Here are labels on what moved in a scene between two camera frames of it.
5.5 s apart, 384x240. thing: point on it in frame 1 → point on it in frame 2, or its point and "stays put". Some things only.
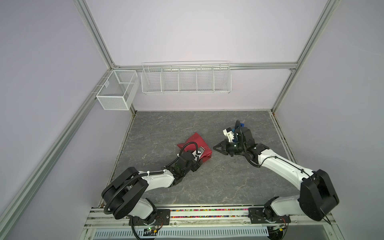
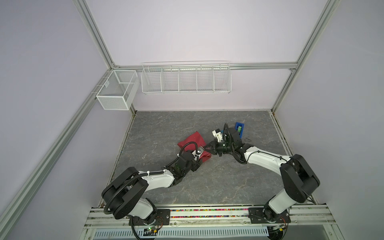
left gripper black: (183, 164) stays put
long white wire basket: (187, 77) stays put
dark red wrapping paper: (194, 143) stays put
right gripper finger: (222, 144) → (211, 146)
